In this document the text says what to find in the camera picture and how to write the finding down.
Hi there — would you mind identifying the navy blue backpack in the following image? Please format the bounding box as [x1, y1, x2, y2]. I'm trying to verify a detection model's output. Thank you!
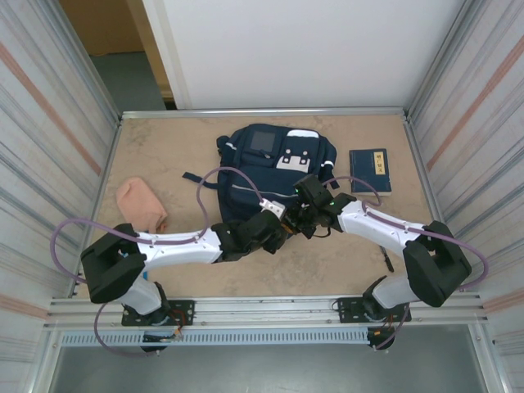
[182, 122, 339, 230]

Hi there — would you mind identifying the dark blue book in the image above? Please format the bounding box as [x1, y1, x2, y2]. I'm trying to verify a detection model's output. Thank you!
[348, 148, 393, 197]

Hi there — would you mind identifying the pink fabric pencil case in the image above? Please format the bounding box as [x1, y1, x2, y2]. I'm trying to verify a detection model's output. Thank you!
[115, 175, 169, 234]

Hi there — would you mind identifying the black pen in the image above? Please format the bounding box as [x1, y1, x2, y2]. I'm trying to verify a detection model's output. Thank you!
[379, 245, 395, 273]

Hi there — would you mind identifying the aluminium table side bar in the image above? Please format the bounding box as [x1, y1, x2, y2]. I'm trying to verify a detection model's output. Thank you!
[403, 114, 466, 294]
[71, 115, 125, 298]

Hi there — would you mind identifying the aluminium table end bar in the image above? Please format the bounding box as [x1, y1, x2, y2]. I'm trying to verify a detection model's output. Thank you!
[120, 106, 412, 123]

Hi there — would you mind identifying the brown wooden door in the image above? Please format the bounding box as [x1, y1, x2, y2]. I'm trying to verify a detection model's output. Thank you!
[59, 0, 178, 111]

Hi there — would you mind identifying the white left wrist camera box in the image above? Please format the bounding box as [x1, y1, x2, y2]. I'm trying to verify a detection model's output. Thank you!
[258, 197, 287, 219]

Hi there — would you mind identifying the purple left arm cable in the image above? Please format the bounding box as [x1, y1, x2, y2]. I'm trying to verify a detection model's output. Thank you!
[49, 166, 267, 360]

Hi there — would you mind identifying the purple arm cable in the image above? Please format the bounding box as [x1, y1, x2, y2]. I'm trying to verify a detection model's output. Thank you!
[323, 175, 489, 351]
[49, 166, 267, 360]

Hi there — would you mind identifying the aluminium mounting rail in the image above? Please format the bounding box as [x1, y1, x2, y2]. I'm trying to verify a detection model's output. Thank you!
[43, 291, 491, 330]

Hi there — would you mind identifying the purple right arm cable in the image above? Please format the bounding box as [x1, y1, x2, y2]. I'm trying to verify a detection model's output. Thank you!
[323, 175, 489, 351]

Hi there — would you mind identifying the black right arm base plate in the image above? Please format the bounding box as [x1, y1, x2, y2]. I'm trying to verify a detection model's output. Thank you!
[337, 296, 412, 325]

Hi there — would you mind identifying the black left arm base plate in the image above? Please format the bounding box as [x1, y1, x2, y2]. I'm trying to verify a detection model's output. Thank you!
[121, 300, 196, 328]

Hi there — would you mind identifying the grey slotted cable duct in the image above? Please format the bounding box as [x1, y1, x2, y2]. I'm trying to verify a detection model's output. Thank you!
[59, 328, 372, 349]

